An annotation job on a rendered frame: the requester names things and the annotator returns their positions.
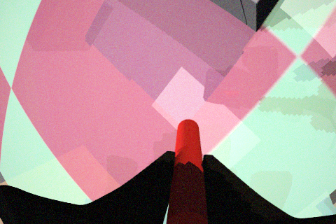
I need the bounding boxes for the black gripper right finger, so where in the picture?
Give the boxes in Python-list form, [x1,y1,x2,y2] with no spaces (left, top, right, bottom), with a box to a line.
[202,154,336,224]

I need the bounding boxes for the red peg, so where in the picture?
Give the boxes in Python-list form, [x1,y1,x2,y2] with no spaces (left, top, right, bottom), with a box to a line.
[166,120,208,224]

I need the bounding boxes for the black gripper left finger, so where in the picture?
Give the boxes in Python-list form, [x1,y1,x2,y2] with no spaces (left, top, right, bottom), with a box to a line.
[0,151,176,224]

